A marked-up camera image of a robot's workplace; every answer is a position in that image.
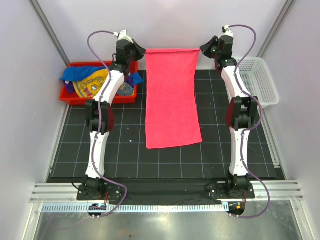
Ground pink microfiber towel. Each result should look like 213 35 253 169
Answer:
145 48 203 149

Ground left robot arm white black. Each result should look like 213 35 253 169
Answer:
78 36 146 200

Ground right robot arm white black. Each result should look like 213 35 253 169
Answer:
200 32 258 199

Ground grey lettered towel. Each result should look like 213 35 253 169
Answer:
117 83 134 97

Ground white perforated plastic basket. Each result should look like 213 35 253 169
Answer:
238 56 280 108

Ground blue towel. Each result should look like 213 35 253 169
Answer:
60 66 144 87

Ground purple towel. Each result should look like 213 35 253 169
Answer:
63 74 135 94

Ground red plastic bin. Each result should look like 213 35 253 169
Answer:
59 62 138 106

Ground black grid cutting mat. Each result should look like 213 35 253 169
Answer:
47 69 286 181

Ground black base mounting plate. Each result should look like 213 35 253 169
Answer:
76 178 255 201

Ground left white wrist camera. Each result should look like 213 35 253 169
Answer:
113 29 134 44

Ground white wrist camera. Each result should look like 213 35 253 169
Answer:
113 29 134 44
219 25 234 38

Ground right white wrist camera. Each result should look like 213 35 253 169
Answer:
219 25 234 38

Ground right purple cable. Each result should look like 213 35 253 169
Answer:
226 24 272 219

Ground left aluminium corner post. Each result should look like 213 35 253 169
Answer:
28 0 70 66

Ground aluminium corner post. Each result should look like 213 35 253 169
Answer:
28 0 70 66
256 0 297 58

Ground right aluminium corner post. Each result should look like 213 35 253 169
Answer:
256 0 297 58

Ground aluminium front rail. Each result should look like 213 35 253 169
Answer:
30 180 303 205

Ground white slotted cable duct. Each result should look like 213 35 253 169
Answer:
41 203 229 214

